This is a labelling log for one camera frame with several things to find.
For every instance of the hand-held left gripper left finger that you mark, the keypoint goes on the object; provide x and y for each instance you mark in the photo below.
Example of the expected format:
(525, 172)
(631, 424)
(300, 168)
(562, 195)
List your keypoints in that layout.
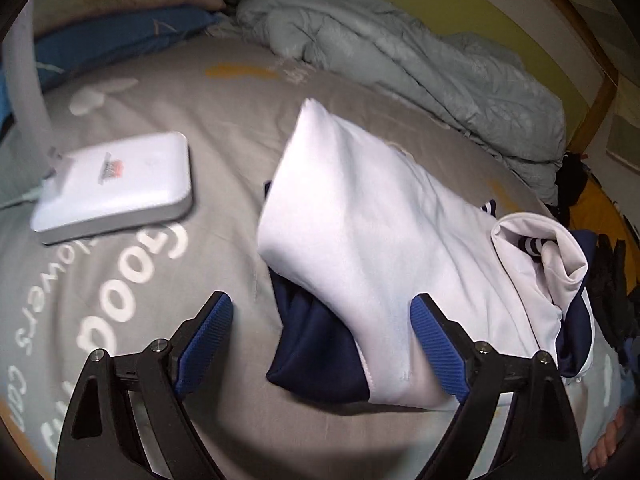
(202, 345)

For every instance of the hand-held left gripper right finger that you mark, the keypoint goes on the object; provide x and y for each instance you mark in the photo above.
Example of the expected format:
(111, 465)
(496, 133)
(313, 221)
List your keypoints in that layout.
(440, 350)

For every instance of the white and navy baseball jacket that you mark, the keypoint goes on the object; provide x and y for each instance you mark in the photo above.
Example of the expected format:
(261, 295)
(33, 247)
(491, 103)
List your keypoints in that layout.
(370, 240)

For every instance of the person's right hand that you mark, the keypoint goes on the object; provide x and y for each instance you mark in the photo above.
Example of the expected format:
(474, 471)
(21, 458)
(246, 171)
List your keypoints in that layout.
(607, 440)

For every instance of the white desk lamp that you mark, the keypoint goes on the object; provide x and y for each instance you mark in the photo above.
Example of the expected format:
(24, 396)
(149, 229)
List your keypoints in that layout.
(115, 195)

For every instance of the black puffer jacket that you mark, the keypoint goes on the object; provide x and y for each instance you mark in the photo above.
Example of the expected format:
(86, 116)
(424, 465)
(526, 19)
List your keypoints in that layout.
(612, 285)

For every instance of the black garment with white stripe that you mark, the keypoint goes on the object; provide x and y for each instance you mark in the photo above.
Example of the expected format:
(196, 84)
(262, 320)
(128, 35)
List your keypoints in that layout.
(570, 185)

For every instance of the hanging pale cloth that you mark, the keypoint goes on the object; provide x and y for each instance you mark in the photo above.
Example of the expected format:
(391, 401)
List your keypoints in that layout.
(625, 135)

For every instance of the pale grey-blue duvet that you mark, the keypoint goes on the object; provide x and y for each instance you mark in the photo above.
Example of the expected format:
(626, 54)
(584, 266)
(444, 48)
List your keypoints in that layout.
(400, 60)

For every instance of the blue pillow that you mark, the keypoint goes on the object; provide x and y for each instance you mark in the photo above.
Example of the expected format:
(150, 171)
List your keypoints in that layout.
(110, 35)

